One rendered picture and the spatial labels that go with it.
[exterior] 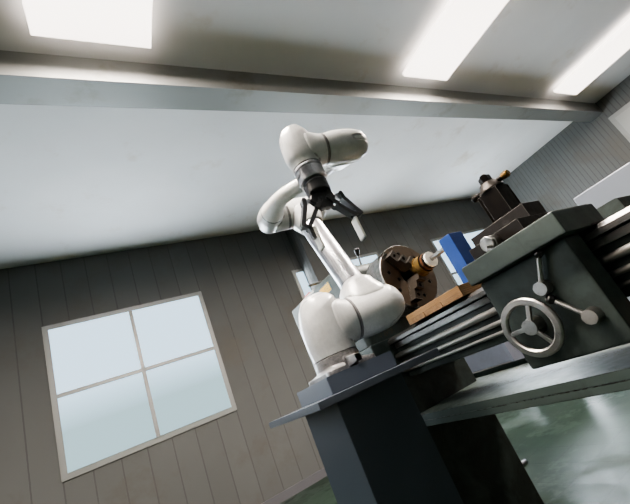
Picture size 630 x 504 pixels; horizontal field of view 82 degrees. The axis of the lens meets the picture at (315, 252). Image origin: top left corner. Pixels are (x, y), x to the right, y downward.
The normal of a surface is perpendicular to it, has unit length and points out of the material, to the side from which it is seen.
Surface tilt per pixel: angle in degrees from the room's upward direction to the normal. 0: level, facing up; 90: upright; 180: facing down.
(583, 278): 90
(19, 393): 90
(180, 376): 90
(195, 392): 90
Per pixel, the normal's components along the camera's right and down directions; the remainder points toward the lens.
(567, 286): -0.84, 0.16
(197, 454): 0.38, -0.49
